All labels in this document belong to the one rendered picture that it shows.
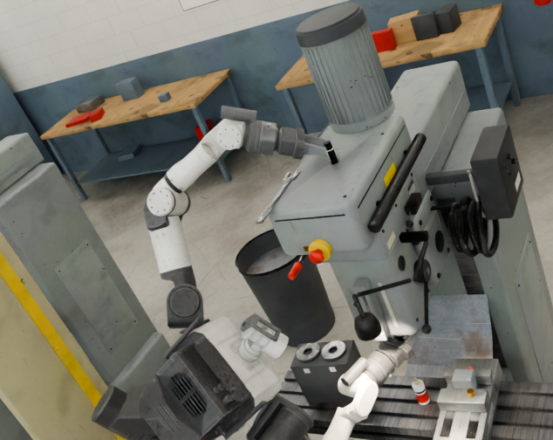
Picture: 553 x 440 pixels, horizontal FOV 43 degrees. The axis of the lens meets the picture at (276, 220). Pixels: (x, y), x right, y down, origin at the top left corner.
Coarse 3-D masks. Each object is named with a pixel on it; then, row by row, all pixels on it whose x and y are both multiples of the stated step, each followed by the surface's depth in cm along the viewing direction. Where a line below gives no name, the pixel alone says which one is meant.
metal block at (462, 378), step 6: (456, 372) 224; (462, 372) 223; (468, 372) 222; (456, 378) 222; (462, 378) 221; (468, 378) 220; (474, 378) 223; (456, 384) 222; (462, 384) 221; (468, 384) 220; (474, 384) 223
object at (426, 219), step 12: (420, 204) 214; (432, 204) 220; (420, 216) 211; (432, 216) 219; (408, 228) 209; (420, 228) 210; (432, 228) 218; (432, 240) 217; (444, 240) 226; (432, 252) 217; (444, 252) 226; (432, 264) 216; (444, 264) 225; (432, 276) 217
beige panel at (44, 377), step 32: (0, 256) 299; (0, 288) 298; (32, 288) 312; (0, 320) 297; (32, 320) 311; (0, 352) 296; (32, 352) 309; (64, 352) 323; (0, 384) 295; (32, 384) 308; (64, 384) 322; (96, 384) 338; (32, 416) 307; (64, 416) 321
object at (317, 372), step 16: (304, 352) 254; (320, 352) 251; (336, 352) 246; (352, 352) 247; (304, 368) 249; (320, 368) 246; (336, 368) 244; (304, 384) 254; (320, 384) 251; (336, 384) 248; (320, 400) 256; (336, 400) 253; (352, 400) 251
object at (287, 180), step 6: (288, 174) 196; (288, 180) 193; (282, 186) 191; (276, 192) 189; (282, 192) 188; (276, 198) 186; (270, 204) 184; (264, 210) 183; (270, 210) 183; (264, 216) 180; (258, 222) 179
